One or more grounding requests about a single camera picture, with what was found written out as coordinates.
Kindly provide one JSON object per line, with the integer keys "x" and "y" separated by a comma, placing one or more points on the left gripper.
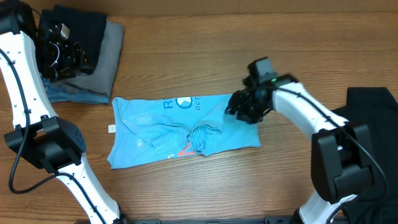
{"x": 76, "y": 56}

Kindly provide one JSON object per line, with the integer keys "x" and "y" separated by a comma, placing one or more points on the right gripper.
{"x": 241, "y": 104}

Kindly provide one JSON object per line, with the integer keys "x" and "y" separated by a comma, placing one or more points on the light blue printed t-shirt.
{"x": 154, "y": 130}

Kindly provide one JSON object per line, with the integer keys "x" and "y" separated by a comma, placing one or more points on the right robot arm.
{"x": 341, "y": 168}

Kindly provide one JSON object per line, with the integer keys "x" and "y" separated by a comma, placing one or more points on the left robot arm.
{"x": 32, "y": 51}

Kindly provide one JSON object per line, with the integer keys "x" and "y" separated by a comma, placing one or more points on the folded blue jeans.
{"x": 58, "y": 94}

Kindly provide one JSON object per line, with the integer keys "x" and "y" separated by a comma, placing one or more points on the folded black garment on stack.
{"x": 85, "y": 27}

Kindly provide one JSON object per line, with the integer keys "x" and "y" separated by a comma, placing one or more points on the folded grey garment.
{"x": 100, "y": 82}

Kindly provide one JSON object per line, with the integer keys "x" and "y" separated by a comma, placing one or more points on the black garment at right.
{"x": 377, "y": 108}

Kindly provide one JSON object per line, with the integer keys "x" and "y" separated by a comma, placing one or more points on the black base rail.
{"x": 265, "y": 220}

